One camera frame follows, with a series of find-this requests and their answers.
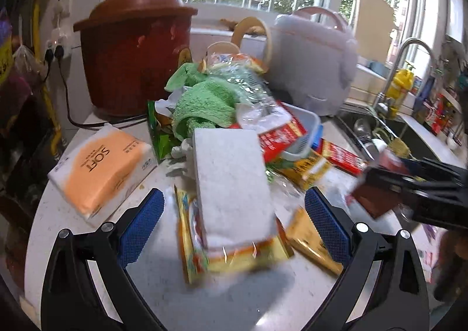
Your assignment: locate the beige cutting board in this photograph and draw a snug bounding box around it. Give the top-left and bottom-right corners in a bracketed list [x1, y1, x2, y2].
[354, 0, 398, 65]

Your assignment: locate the yellow dish soap bottle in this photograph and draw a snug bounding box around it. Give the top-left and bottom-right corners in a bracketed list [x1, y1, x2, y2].
[385, 67, 416, 113]

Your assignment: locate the black power cable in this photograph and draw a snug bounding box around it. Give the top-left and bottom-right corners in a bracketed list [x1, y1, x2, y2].
[58, 56, 147, 131]

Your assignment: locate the crumpled white paper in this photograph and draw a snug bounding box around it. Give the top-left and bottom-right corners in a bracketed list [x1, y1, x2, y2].
[154, 87, 191, 117]

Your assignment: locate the white wall socket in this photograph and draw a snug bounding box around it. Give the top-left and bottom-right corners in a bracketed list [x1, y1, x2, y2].
[52, 0, 74, 22]

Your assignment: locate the grey blue plastic basket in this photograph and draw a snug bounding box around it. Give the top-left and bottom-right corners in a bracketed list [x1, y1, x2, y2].
[281, 102, 325, 162]

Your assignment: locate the orange white tissue pack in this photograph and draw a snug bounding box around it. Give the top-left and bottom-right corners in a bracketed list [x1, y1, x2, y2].
[47, 123, 159, 228]

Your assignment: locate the large red snack bag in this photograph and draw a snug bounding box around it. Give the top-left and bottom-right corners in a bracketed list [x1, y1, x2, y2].
[257, 111, 308, 164]

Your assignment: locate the red clay pot with lid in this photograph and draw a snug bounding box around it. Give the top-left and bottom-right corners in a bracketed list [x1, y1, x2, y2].
[73, 0, 199, 122]

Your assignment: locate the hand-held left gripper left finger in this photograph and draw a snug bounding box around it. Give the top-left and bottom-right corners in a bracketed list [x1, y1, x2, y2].
[41, 187, 166, 331]

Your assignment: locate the yellow snack packet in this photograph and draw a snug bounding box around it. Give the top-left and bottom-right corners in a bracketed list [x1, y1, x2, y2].
[272, 150, 334, 192]

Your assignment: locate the white rice cooker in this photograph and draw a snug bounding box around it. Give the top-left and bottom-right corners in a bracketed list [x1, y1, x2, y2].
[268, 6, 359, 117]

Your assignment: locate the orange white snack packet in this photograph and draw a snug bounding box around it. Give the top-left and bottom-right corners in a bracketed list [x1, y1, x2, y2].
[202, 52, 270, 75]

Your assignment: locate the round wooden ring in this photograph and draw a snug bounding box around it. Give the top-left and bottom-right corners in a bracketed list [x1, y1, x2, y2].
[232, 17, 273, 73]

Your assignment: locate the white power strip with plugs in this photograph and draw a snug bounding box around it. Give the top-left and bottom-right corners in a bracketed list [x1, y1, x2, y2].
[44, 27, 73, 62]

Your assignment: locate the yellow green scrub pad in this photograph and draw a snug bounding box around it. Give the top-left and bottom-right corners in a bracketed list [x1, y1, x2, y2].
[387, 137, 411, 158]

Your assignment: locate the green snack bag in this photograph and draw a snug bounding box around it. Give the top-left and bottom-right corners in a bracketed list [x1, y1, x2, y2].
[147, 99, 184, 161]

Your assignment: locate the green cloth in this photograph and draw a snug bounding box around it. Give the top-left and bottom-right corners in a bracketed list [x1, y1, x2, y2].
[164, 62, 242, 142]

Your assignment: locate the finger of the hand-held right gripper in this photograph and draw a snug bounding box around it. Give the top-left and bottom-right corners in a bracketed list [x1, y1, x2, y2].
[396, 189, 468, 234]
[366, 158, 468, 193]

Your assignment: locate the gold snack wrapper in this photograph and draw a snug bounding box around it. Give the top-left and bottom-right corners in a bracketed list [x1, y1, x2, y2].
[285, 208, 345, 275]

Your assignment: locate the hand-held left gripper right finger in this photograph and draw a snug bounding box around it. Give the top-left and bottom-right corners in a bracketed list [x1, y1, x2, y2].
[303, 187, 431, 331]

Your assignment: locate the yellow white sponge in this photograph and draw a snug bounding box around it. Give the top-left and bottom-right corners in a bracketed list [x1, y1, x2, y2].
[192, 128, 294, 274]

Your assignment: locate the beige paper bowl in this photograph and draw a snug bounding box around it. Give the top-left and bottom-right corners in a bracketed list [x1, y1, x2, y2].
[206, 41, 241, 62]

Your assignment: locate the colourful yellow snack wrapper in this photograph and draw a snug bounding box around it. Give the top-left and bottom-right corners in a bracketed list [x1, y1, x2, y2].
[174, 186, 212, 285]

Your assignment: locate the yellow gas pipe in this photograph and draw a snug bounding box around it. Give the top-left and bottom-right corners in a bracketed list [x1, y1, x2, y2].
[32, 0, 67, 156]

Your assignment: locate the metal faucet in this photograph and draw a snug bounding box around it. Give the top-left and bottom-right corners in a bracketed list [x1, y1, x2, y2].
[372, 37, 438, 117]

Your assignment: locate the wire dish rack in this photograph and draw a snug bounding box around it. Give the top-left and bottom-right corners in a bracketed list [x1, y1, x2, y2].
[335, 111, 414, 164]

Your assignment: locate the red snack packet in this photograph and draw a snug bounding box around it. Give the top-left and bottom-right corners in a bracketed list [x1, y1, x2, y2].
[321, 139, 367, 177]

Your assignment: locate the small brown snack packet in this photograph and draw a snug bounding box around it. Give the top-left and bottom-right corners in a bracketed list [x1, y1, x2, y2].
[347, 153, 403, 219]

